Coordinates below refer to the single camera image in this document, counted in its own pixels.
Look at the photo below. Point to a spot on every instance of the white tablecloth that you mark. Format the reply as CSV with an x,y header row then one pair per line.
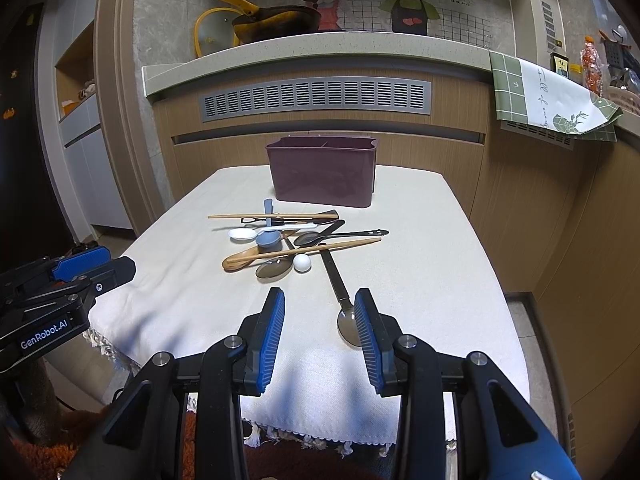
x,y
429,271

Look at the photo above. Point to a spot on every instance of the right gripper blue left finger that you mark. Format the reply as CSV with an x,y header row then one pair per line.
x,y
261,333

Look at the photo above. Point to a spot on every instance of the orange snack bag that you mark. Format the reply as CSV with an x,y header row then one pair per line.
x,y
591,66

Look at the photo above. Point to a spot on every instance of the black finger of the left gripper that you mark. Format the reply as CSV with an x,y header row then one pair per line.
x,y
110,275

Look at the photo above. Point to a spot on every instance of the yellow rimmed glass lid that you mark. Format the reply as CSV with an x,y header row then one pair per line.
x,y
213,31

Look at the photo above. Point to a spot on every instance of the wooden chopstick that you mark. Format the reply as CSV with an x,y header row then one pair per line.
x,y
296,215

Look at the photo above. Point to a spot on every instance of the small wooden spoon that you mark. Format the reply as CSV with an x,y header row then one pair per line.
x,y
255,250

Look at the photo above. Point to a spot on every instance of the long wooden spoon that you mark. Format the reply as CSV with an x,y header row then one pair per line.
x,y
233,265

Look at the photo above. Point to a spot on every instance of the black smiley handle spoon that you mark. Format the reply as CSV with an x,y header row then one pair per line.
x,y
311,239

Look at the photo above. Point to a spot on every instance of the steel spoon dark handle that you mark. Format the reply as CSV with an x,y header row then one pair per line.
x,y
275,268

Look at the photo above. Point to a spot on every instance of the purple plastic utensil holder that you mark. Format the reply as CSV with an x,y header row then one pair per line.
x,y
332,170

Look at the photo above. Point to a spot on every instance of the black wok yellow handle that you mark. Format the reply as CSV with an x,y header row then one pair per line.
x,y
256,23

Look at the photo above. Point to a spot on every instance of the white shelf cabinet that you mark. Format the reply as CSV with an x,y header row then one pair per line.
x,y
69,120

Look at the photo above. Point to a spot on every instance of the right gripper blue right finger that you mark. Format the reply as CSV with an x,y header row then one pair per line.
x,y
377,333

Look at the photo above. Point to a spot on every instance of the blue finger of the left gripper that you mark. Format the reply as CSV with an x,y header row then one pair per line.
x,y
68,268

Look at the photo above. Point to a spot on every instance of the small steel shovel spoon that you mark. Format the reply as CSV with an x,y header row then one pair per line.
x,y
279,219

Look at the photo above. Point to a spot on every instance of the green white hanging towel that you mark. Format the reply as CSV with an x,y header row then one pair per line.
x,y
529,95

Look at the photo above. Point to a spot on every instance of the blue plastic ladle spoon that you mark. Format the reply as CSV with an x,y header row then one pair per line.
x,y
268,241

